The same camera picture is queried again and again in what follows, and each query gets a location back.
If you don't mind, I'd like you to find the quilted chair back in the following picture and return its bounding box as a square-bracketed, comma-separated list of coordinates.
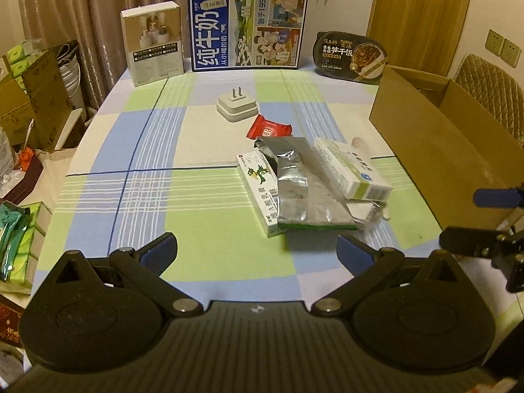
[452, 54, 524, 148]

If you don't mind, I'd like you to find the dark red box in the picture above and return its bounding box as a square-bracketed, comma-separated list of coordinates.
[0, 294, 26, 349]

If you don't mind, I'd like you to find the dark brown box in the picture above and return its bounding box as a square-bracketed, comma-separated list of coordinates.
[0, 147, 44, 206]

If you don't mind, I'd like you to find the wall socket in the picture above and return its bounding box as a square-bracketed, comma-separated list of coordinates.
[501, 39, 522, 67]
[486, 29, 505, 55]

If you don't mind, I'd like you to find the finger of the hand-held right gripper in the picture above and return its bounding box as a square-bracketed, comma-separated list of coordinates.
[474, 187, 524, 210]
[439, 225, 512, 261]

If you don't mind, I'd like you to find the blue milk carton box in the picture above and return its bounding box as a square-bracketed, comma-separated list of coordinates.
[187, 0, 309, 73]

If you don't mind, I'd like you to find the beige product box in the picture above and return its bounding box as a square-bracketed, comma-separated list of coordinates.
[120, 2, 183, 87]

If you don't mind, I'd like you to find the clear plastic packet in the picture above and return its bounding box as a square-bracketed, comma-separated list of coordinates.
[346, 198, 391, 231]

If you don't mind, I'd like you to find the white plug adapter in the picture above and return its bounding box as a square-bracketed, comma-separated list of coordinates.
[216, 86, 260, 124]

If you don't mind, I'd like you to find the wooden door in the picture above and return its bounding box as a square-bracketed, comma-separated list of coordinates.
[368, 0, 477, 76]

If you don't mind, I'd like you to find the small brown carton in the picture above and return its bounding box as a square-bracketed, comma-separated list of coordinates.
[0, 78, 33, 145]

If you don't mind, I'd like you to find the stack of white bowls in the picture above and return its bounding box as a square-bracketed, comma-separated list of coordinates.
[55, 43, 84, 100]

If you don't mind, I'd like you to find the silver foil packet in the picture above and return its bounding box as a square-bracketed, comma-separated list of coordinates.
[254, 135, 357, 232]

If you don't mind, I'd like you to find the teal plastic packet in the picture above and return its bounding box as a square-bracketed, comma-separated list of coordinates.
[0, 202, 30, 283]

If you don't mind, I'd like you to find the green tissue pack bundle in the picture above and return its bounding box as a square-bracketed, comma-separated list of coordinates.
[0, 200, 53, 295]

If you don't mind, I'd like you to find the black instant meal bowl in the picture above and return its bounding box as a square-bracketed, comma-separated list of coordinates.
[312, 30, 389, 86]

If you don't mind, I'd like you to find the white medicine box bird print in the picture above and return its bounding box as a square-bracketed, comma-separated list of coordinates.
[236, 150, 289, 238]

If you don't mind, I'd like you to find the brown cardboard box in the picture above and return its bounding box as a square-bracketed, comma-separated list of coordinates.
[368, 65, 524, 240]

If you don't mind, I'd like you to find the red candy packet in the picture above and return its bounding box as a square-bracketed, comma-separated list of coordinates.
[246, 115, 294, 140]

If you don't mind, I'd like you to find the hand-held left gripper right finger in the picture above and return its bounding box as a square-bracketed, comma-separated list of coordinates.
[309, 234, 477, 318]

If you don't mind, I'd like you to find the large printed brown carton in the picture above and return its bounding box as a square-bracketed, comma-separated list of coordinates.
[20, 49, 86, 150]

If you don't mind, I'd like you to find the white medicine box green stripe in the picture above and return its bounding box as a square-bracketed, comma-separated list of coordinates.
[313, 137, 394, 200]

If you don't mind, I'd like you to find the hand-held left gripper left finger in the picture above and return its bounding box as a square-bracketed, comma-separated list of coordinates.
[39, 233, 203, 318]

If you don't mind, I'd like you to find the checked cloth desktop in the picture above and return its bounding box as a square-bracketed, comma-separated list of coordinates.
[25, 66, 524, 336]

